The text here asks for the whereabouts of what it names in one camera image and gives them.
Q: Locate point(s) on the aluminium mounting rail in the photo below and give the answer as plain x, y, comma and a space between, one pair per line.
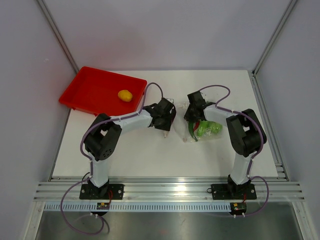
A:
170, 189

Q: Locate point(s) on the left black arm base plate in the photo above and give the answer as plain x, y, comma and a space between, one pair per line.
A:
106, 192

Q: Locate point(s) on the right aluminium corner post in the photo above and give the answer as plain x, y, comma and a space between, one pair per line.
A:
275, 35

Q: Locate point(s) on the purple fake eggplant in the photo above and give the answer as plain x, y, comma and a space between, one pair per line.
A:
165, 133

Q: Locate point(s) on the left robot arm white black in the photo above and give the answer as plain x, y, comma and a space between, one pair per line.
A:
100, 141

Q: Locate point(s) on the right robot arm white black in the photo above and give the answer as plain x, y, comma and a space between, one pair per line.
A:
247, 139

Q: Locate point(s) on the dark green fake cucumber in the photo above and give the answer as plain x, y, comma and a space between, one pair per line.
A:
190, 130

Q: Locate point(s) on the aluminium corner post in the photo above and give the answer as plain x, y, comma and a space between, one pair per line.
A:
57, 34
275, 35

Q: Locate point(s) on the red plastic tray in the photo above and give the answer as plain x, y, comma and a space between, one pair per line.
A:
95, 91

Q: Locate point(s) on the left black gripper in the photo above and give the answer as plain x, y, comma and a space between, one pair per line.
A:
166, 126

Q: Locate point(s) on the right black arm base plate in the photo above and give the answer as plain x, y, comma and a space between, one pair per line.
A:
222, 192

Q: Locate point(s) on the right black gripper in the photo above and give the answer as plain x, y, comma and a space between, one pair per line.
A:
188, 117

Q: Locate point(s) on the left aluminium corner post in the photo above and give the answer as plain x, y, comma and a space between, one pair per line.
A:
57, 34

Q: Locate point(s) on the clear zip top bag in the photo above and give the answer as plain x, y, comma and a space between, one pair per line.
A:
180, 125

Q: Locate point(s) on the white slotted cable duct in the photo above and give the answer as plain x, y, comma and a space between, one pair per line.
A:
194, 207

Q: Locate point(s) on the yellow fake lemon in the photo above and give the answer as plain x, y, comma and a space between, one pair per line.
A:
125, 95

